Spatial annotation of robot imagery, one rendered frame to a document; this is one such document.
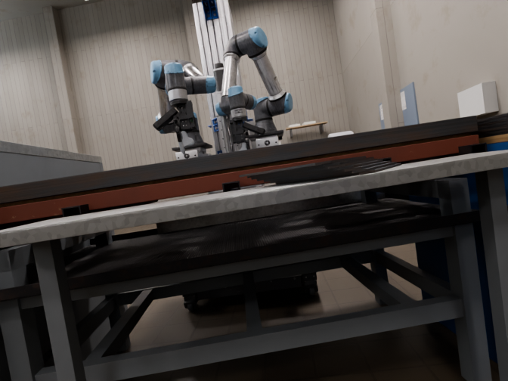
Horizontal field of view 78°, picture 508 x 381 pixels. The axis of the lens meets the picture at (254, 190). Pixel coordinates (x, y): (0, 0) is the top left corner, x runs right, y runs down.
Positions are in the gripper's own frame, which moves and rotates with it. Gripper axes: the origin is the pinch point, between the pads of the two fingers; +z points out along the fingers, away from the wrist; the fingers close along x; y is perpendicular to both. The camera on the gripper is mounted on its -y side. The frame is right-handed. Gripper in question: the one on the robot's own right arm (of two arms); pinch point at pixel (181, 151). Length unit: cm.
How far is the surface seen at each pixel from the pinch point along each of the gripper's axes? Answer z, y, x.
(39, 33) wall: -525, -483, 877
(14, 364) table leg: 59, -54, -34
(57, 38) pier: -486, -421, 843
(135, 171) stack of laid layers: 8.4, -9.2, -36.5
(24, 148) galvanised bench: -11, -62, 3
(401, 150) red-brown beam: 14, 71, -38
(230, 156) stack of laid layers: 8.2, 19.0, -37.0
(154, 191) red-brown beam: 14.9, -4.8, -36.5
